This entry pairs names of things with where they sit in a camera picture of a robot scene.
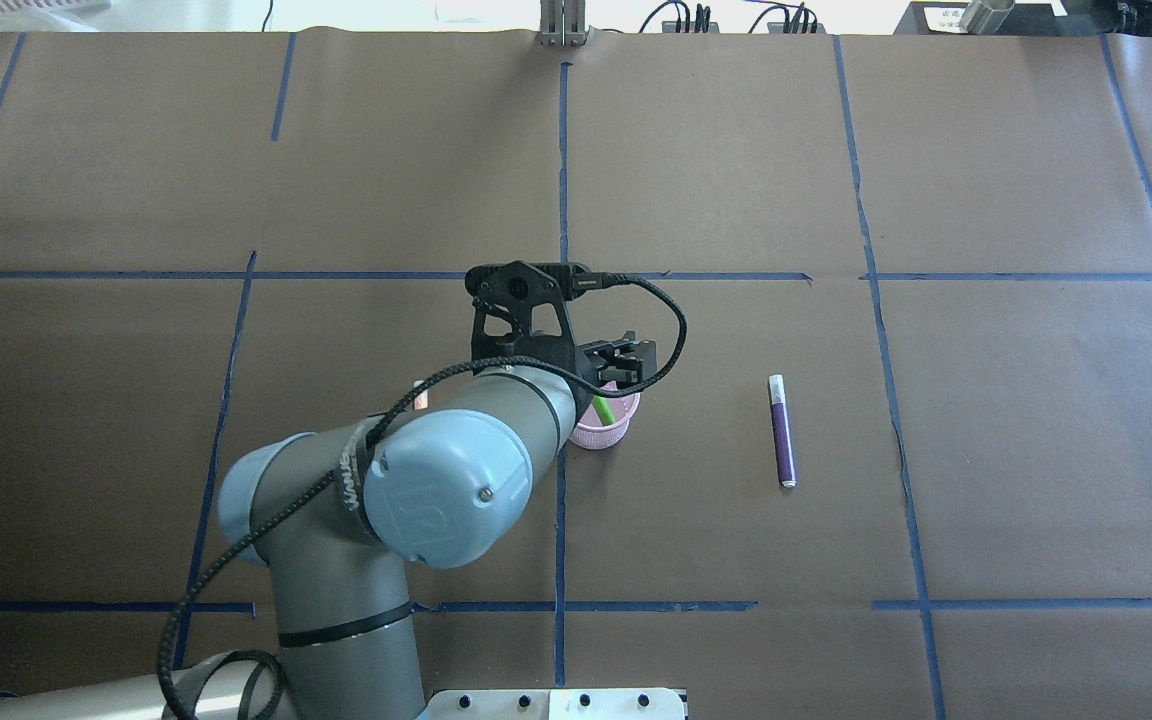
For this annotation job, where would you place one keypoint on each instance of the pink mesh pen holder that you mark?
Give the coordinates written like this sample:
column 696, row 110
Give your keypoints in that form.
column 591, row 435

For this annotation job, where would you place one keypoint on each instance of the aluminium frame post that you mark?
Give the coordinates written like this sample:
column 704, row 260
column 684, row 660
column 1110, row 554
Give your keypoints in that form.
column 562, row 23

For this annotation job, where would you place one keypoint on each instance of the purple highlighter pen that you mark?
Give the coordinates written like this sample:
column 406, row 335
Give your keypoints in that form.
column 783, row 437

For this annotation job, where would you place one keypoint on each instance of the green highlighter pen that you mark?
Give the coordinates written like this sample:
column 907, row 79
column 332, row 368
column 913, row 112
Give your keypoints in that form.
column 603, row 411

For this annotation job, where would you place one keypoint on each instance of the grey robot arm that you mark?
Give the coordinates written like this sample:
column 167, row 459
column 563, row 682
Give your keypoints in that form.
column 336, row 517

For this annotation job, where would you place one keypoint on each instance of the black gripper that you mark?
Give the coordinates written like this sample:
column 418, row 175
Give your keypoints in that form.
column 626, row 362

